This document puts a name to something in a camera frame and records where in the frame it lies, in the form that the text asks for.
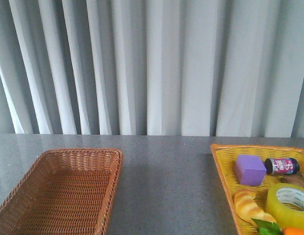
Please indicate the yellow packing tape roll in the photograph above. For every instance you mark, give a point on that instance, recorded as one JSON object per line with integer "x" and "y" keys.
{"x": 285, "y": 202}

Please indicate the grey pleated curtain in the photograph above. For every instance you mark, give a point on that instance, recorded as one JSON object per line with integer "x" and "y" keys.
{"x": 220, "y": 68}

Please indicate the brown wicker basket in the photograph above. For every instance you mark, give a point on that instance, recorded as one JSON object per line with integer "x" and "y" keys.
{"x": 68, "y": 191}

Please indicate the purple cube block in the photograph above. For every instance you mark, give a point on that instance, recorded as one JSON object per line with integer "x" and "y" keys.
{"x": 249, "y": 170}

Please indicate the toy bread croissant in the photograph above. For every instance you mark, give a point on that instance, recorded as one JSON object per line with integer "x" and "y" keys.
{"x": 247, "y": 209}

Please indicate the small purple labelled bottle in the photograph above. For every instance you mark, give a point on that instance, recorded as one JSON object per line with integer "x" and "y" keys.
{"x": 281, "y": 166}

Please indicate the green toy leaves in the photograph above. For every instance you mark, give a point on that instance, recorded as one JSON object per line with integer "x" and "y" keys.
{"x": 267, "y": 228}

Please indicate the brown ginger root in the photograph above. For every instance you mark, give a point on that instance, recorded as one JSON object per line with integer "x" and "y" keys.
{"x": 295, "y": 179}

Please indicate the orange toy fruit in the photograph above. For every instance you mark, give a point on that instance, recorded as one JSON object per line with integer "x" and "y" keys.
{"x": 293, "y": 231}

